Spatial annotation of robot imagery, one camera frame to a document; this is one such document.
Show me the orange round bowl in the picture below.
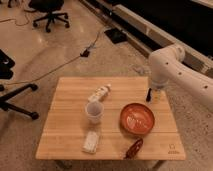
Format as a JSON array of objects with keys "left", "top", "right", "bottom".
[{"left": 120, "top": 103, "right": 155, "bottom": 135}]

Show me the black office chair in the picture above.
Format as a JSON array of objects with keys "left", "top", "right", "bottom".
[{"left": 29, "top": 0, "right": 70, "bottom": 33}]

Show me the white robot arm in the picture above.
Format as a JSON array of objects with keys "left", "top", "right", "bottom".
[{"left": 148, "top": 44, "right": 213, "bottom": 112}]

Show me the clear plastic cup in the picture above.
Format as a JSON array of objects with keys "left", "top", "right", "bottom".
[{"left": 85, "top": 101, "right": 104, "bottom": 124}]

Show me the black chair base left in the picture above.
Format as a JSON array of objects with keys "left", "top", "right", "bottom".
[{"left": 0, "top": 49, "right": 40, "bottom": 121}]

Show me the white flat packet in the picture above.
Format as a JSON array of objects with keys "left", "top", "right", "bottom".
[{"left": 82, "top": 131, "right": 100, "bottom": 154}]

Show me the black floor mat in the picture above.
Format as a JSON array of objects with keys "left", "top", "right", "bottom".
[{"left": 105, "top": 28, "right": 127, "bottom": 44}]

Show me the black eraser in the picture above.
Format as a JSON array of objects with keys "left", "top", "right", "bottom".
[{"left": 146, "top": 88, "right": 152, "bottom": 102}]

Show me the wooden folding table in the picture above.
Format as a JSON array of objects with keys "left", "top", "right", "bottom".
[{"left": 36, "top": 77, "right": 186, "bottom": 161}]

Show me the floor cable with plug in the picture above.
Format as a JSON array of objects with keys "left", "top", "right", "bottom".
[{"left": 0, "top": 25, "right": 111, "bottom": 86}]

